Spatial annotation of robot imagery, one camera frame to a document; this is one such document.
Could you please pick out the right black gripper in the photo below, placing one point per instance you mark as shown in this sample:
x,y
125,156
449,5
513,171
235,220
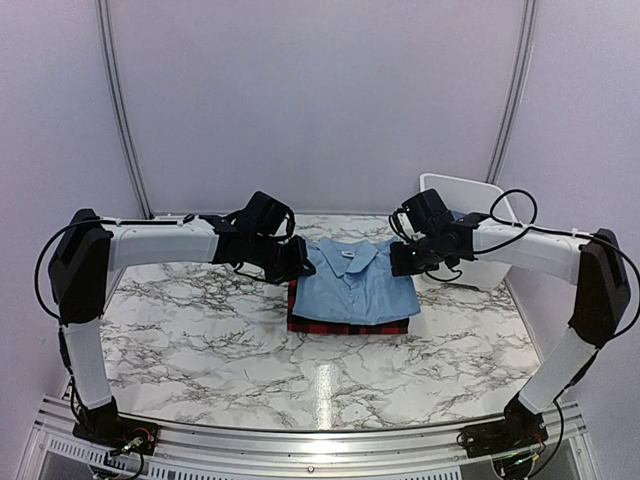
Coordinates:
x,y
401,267

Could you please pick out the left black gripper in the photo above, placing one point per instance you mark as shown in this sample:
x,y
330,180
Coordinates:
x,y
299,266

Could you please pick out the red black plaid shirt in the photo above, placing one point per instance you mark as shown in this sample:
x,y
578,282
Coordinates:
x,y
300,324

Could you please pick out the light blue long sleeve shirt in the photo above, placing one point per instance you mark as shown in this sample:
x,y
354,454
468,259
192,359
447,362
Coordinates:
x,y
353,284

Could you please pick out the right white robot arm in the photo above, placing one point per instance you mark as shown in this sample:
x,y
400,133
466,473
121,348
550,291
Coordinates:
x,y
591,267

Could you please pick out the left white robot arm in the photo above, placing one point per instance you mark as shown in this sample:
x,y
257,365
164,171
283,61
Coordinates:
x,y
85,259

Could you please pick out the white plastic bin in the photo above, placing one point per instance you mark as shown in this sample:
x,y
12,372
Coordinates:
x,y
463,196

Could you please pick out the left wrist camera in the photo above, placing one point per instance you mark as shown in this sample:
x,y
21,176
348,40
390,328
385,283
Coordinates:
x,y
266,216

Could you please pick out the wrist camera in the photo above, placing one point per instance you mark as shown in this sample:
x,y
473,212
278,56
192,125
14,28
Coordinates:
x,y
426,212
266,216

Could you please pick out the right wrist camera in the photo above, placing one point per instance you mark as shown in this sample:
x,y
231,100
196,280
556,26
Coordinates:
x,y
426,212

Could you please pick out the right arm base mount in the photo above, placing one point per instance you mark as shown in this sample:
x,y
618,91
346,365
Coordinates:
x,y
501,436

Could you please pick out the right wall aluminium profile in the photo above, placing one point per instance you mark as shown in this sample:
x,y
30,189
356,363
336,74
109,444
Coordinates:
x,y
515,91

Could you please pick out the wall aluminium profile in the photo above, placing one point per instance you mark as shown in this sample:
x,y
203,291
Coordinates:
x,y
515,91
117,98

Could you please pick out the aluminium table front rail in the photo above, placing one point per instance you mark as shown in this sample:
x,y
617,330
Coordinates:
x,y
190,451

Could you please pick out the left wall aluminium profile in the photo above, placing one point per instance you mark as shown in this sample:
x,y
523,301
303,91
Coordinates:
x,y
117,98

